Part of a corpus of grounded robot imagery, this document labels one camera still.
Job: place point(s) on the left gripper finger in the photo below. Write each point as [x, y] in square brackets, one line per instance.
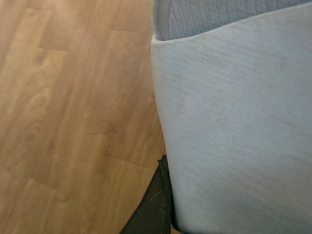
[153, 215]

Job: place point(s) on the light blue slipper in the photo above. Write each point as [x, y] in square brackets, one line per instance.
[233, 87]

